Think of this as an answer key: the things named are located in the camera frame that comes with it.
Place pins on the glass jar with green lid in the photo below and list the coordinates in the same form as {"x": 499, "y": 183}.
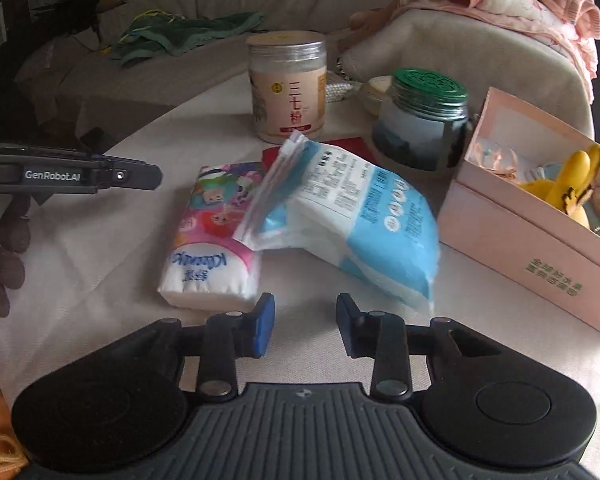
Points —
{"x": 420, "y": 130}

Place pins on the pink cardboard box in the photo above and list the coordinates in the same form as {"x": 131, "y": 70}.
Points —
{"x": 510, "y": 240}

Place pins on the crinkled clear wrapper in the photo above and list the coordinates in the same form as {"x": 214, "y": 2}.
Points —
{"x": 492, "y": 157}

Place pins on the green cloth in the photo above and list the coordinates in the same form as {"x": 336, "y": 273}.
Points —
{"x": 180, "y": 35}

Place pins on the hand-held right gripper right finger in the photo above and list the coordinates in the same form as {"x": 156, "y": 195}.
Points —
{"x": 346, "y": 327}

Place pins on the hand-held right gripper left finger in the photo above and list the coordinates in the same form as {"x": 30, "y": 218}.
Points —
{"x": 262, "y": 327}

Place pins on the blue white cotton pad pack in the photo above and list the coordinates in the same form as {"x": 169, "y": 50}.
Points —
{"x": 350, "y": 210}

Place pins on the person's left hand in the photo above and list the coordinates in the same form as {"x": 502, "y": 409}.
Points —
{"x": 7, "y": 270}

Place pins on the yellow plush toy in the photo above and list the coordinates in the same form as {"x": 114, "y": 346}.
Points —
{"x": 575, "y": 175}

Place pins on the beige cushion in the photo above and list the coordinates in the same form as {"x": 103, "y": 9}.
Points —
{"x": 505, "y": 55}

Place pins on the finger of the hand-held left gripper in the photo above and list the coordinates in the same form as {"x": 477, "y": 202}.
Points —
{"x": 130, "y": 176}

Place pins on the pink cartoon tissue pack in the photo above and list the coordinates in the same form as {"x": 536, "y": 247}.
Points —
{"x": 210, "y": 240}

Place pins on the red flat packet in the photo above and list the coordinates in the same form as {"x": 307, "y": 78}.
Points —
{"x": 347, "y": 146}

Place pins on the clear jar with beige label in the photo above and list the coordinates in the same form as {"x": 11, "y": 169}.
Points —
{"x": 289, "y": 90}

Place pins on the round beige container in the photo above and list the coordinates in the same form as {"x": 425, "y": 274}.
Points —
{"x": 376, "y": 91}

